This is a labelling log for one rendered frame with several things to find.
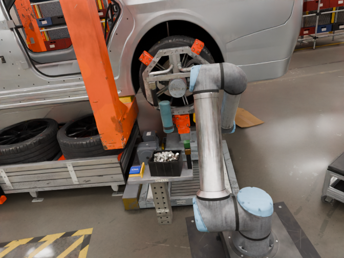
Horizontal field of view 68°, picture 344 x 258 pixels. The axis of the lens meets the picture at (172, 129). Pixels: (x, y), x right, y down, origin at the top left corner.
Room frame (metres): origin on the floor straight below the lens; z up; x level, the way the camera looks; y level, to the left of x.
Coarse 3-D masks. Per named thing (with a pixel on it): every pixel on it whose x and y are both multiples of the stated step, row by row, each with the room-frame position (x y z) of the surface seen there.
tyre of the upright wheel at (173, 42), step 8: (160, 40) 2.24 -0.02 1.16; (168, 40) 2.08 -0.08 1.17; (176, 40) 2.07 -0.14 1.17; (184, 40) 2.06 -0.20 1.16; (192, 40) 2.10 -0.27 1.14; (152, 48) 2.10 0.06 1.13; (160, 48) 2.08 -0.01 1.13; (168, 48) 2.07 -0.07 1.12; (208, 56) 2.04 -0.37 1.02; (144, 64) 2.10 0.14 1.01; (144, 88) 2.10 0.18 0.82; (144, 96) 2.11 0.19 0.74; (152, 104) 2.10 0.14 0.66
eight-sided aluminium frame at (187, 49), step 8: (176, 48) 2.03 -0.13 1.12; (184, 48) 1.97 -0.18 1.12; (160, 56) 2.00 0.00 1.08; (192, 56) 1.97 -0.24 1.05; (200, 56) 2.01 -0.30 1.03; (152, 64) 2.01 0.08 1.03; (144, 72) 2.01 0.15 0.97; (144, 80) 2.02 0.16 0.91; (176, 112) 1.99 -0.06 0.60; (184, 112) 1.99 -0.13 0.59; (192, 112) 1.97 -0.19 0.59
